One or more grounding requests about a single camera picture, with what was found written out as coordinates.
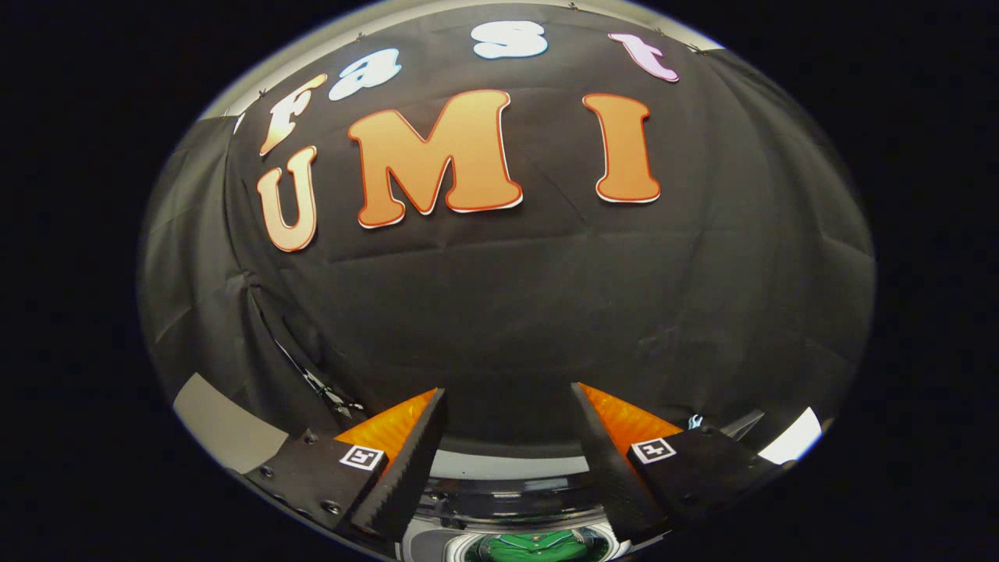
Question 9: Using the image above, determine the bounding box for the green polo shirt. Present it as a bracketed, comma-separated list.
[472, 529, 602, 562]

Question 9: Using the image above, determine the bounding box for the grey flat box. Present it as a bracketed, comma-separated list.
[173, 373, 290, 475]

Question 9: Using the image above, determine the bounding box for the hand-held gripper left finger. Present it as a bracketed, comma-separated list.
[246, 388, 450, 543]

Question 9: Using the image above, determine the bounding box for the black backdrop cloth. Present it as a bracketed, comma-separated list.
[139, 4, 876, 469]

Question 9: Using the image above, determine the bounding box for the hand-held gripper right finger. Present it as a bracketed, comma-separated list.
[570, 382, 797, 543]

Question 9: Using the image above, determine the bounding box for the dark metal stand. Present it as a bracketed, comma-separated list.
[273, 337, 368, 422]

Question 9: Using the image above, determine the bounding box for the white sheet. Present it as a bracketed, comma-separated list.
[759, 407, 823, 466]

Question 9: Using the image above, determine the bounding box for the grey toy washing machine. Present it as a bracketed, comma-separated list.
[398, 476, 635, 562]

